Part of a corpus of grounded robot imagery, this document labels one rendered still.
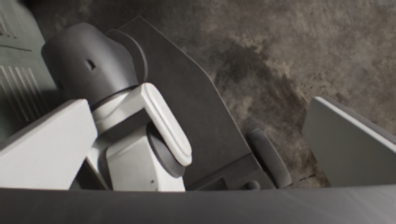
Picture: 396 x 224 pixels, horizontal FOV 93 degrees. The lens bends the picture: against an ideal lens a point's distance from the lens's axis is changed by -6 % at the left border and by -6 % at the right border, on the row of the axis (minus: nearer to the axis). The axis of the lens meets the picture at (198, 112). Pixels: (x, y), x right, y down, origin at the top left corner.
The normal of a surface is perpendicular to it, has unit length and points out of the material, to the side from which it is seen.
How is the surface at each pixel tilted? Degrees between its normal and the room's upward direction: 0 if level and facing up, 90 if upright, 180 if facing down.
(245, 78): 0
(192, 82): 0
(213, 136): 0
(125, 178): 35
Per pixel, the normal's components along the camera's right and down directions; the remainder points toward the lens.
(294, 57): -0.02, 0.14
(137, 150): -0.30, -0.37
